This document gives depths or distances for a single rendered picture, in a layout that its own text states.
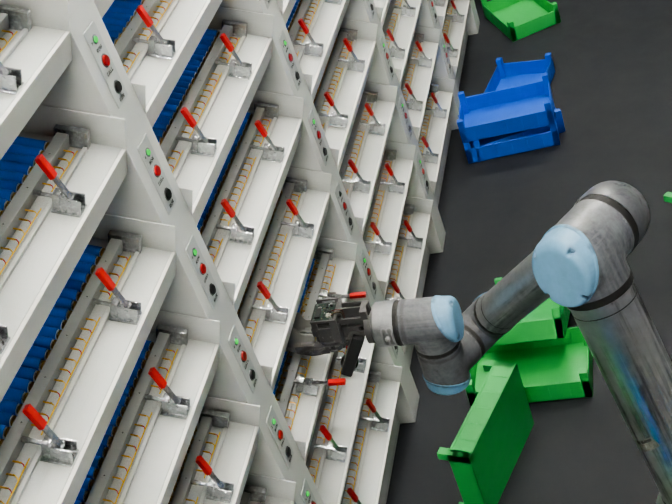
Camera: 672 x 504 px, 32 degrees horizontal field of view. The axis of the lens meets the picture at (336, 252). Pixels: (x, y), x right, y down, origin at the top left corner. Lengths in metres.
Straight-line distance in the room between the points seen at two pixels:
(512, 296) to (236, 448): 0.61
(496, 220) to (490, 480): 1.11
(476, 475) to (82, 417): 1.23
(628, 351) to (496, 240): 1.60
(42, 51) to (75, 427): 0.49
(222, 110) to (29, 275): 0.73
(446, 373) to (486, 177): 1.53
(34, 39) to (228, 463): 0.77
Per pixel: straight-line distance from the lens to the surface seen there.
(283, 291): 2.27
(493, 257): 3.40
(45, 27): 1.65
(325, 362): 2.39
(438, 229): 3.47
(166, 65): 1.91
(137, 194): 1.75
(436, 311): 2.23
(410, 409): 2.93
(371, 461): 2.69
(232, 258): 2.06
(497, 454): 2.69
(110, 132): 1.70
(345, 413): 2.53
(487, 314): 2.32
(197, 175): 1.96
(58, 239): 1.55
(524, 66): 4.26
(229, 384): 1.96
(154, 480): 1.71
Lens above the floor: 2.00
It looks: 33 degrees down
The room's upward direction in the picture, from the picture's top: 21 degrees counter-clockwise
